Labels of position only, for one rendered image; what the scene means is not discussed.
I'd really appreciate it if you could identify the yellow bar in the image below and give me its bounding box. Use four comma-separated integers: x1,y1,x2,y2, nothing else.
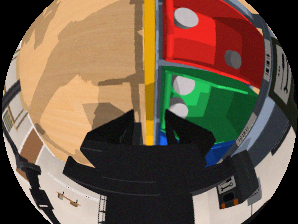
144,0,155,145

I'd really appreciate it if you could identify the green open bin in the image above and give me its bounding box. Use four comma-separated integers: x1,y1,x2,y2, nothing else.
159,66,258,144

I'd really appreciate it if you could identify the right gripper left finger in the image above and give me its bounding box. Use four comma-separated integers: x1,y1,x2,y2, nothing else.
84,109,135,145

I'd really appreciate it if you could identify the grey metal shelf rack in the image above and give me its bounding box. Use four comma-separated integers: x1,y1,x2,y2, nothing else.
153,0,288,168

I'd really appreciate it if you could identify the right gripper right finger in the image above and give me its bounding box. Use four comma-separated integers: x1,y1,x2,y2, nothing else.
164,109,216,157

